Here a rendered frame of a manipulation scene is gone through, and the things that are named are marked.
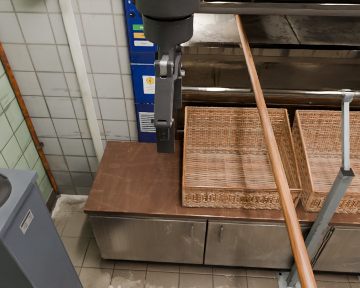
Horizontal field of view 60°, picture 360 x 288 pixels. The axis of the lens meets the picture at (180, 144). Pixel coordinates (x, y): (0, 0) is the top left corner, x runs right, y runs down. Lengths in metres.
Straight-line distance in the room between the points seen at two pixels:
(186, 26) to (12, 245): 0.70
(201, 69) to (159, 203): 0.71
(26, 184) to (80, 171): 1.36
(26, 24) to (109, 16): 0.41
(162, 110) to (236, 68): 1.23
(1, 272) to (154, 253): 1.00
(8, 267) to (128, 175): 0.89
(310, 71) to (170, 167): 0.89
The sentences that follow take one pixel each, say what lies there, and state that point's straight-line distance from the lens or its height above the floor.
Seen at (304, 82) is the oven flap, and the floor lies 1.01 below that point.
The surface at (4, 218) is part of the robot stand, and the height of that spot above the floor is 1.20.
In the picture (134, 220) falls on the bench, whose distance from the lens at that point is 1.63.
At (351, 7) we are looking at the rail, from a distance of 1.49.
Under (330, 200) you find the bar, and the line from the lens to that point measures 1.46.
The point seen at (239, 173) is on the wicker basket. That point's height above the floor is 0.59.
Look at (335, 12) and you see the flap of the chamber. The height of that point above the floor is 1.40.
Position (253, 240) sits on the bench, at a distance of 1.74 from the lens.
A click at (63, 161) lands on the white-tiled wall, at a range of 2.25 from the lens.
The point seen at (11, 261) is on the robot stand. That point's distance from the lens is 0.98.
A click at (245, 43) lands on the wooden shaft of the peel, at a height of 1.21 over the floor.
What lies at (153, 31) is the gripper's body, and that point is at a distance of 0.47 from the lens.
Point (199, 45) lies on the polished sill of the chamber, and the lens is 1.60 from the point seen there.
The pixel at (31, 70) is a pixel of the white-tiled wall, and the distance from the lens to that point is 1.87.
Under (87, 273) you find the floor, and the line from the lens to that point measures 2.11.
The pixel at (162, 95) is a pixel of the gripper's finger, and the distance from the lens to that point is 0.46.
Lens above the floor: 1.83
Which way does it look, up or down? 41 degrees down
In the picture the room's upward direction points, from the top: straight up
